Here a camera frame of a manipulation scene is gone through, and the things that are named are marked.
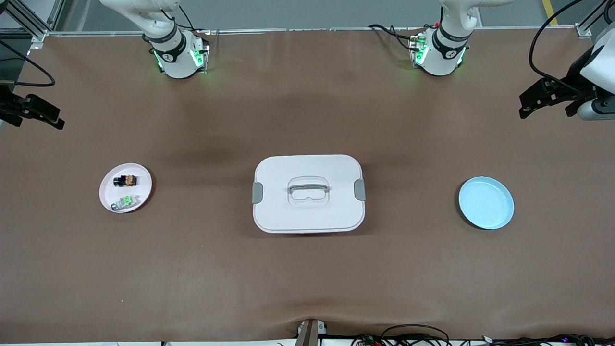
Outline white lidded storage box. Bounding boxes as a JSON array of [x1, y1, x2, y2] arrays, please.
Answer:
[[252, 154, 367, 234]]

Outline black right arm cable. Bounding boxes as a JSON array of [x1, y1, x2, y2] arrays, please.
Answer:
[[0, 40, 56, 88]]

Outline green white push-button switch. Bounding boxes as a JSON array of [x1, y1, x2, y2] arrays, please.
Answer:
[[111, 194, 141, 212]]

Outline black base cables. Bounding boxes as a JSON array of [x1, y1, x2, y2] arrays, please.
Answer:
[[369, 24, 424, 52]]

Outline brown table cover mat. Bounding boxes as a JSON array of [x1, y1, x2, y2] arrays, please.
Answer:
[[0, 29, 615, 344]]

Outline aluminium frame post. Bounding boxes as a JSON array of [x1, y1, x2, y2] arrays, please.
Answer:
[[576, 0, 615, 39], [0, 0, 66, 43]]

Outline aluminium frame rail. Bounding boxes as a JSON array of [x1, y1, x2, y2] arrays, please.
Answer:
[[29, 27, 592, 39]]

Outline black cable bundle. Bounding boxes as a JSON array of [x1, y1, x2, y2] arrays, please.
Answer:
[[350, 324, 615, 346]]

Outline pink round plate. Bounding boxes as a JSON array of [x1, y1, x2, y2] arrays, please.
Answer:
[[99, 163, 153, 214]]

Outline metal table edge bracket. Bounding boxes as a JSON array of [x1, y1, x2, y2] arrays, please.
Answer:
[[295, 319, 328, 346]]

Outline light blue round plate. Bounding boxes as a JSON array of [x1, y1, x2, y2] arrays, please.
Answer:
[[458, 176, 515, 230]]

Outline translucent gray box handle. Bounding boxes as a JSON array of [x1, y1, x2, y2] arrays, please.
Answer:
[[287, 177, 331, 201]]

